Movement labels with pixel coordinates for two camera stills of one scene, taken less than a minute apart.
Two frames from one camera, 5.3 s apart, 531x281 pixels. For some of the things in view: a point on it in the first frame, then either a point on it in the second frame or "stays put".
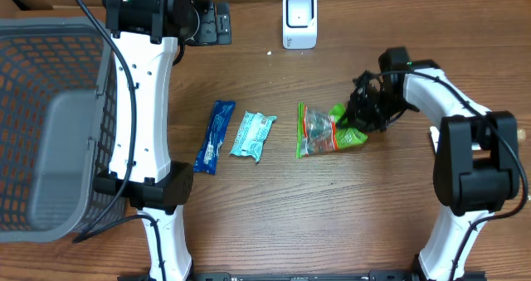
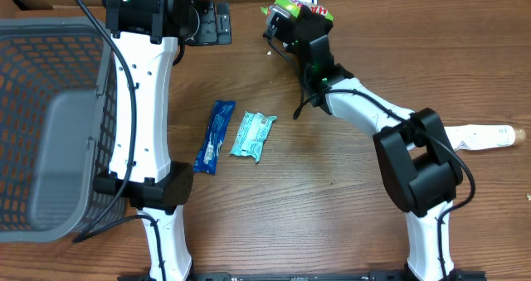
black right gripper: x=358 y=117 -> x=327 y=23
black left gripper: x=217 y=30 stays put
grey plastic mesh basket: x=58 y=128 stays put
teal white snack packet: x=252 y=134 stays put
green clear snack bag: x=319 y=133 -> x=294 y=7
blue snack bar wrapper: x=207 y=159 stays put
